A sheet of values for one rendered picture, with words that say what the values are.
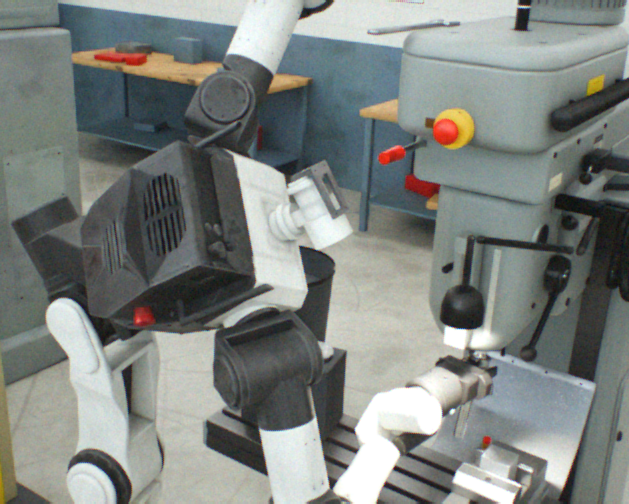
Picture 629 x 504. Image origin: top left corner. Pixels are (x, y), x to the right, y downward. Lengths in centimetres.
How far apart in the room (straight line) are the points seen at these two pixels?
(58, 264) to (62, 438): 220
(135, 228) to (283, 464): 42
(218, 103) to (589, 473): 132
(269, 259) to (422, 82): 36
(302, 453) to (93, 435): 53
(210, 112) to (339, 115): 540
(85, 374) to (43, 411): 229
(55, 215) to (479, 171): 75
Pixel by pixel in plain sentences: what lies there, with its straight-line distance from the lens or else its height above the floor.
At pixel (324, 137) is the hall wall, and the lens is 682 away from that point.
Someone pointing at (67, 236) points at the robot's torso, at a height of 152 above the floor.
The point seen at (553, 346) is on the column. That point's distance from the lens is 201.
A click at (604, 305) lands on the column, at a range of 193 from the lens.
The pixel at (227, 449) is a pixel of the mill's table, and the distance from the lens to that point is 201.
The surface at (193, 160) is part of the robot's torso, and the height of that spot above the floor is 171.
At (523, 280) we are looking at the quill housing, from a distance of 148.
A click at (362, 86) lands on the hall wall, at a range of 655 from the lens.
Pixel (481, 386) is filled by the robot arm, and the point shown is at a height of 124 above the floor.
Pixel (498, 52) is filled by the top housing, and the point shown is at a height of 188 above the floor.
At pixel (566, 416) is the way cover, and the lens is 202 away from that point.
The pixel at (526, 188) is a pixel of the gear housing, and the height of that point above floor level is 166.
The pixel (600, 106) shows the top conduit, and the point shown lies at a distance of 137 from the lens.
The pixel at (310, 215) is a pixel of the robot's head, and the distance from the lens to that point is 126.
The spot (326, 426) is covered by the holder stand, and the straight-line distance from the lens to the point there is 192.
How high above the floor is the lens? 204
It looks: 22 degrees down
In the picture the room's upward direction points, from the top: 3 degrees clockwise
